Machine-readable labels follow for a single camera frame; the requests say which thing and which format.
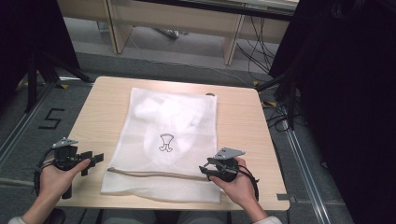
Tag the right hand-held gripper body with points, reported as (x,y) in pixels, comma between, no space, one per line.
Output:
(225,168)

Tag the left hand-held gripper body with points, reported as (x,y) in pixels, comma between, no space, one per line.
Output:
(63,155)

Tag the white mesh laundry bag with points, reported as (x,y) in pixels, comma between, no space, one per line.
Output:
(174,183)

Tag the person's right hand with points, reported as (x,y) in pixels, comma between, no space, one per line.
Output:
(241,189)

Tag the person's left hand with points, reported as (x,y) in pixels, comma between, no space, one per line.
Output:
(54,182)

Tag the black chair part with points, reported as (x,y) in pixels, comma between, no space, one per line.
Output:
(56,217)

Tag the white garment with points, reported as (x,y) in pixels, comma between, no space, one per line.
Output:
(168,115)

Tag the grey tape strip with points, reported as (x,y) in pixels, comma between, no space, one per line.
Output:
(285,197)

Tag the person's grey clothing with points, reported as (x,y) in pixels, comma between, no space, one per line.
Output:
(140,217)

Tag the black metal stand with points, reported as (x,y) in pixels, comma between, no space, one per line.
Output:
(291,102)
(31,81)

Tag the black curtain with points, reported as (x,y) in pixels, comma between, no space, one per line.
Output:
(348,93)
(28,37)

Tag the light wooden desk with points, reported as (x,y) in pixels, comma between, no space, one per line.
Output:
(174,15)

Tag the metal floor rail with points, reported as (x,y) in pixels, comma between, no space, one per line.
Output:
(306,174)
(21,124)

